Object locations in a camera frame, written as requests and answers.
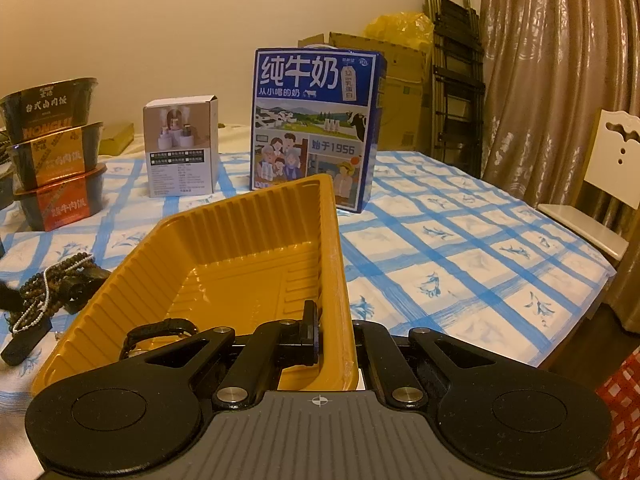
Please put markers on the folded metal step ladder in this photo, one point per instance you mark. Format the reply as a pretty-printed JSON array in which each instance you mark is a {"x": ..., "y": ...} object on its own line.
[{"x": 457, "y": 70}]

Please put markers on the blue milk carton box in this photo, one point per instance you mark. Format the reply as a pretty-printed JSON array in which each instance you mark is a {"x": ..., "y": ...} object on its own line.
[{"x": 310, "y": 125}]

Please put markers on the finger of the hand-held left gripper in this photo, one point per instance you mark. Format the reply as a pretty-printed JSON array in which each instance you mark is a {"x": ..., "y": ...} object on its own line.
[
  {"x": 25, "y": 349},
  {"x": 85, "y": 287}
]

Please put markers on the white wooden chair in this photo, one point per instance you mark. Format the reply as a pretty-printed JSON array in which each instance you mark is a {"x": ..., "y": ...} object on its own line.
[{"x": 612, "y": 160}]

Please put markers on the black orange instant rice bowl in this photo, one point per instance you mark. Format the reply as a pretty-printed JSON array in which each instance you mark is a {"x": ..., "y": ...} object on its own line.
[{"x": 60, "y": 157}]

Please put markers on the small white product box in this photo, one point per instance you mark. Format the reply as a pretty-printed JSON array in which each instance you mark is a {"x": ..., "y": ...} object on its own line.
[{"x": 180, "y": 150}]

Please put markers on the beige patterned curtain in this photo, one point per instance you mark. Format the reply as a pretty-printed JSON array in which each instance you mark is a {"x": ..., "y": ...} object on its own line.
[{"x": 555, "y": 60}]

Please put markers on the red white checked bag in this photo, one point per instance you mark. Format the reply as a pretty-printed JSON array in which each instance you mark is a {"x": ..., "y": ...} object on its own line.
[{"x": 625, "y": 410}]

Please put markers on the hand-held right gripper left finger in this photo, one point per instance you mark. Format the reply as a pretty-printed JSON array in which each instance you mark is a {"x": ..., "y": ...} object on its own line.
[{"x": 310, "y": 332}]

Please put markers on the yellow plastic tray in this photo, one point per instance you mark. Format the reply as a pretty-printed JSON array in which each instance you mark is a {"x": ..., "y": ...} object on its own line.
[{"x": 235, "y": 255}]

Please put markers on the flat gold box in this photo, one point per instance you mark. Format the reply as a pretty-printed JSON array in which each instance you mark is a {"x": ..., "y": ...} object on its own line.
[{"x": 116, "y": 139}]

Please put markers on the black wristwatch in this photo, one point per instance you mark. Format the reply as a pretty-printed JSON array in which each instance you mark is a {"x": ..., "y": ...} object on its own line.
[{"x": 155, "y": 330}]

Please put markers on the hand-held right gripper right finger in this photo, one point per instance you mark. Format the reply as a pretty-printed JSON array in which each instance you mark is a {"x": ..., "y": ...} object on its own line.
[{"x": 371, "y": 347}]

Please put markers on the black red instant rice bowl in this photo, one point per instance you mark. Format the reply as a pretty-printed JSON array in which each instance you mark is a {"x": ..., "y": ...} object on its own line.
[{"x": 62, "y": 202}]

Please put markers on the brown cardboard box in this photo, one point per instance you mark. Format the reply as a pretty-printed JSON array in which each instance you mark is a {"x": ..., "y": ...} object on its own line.
[{"x": 402, "y": 95}]

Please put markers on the yellow plastic bag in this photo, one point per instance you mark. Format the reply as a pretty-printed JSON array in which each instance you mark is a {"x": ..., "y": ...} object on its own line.
[{"x": 400, "y": 30}]

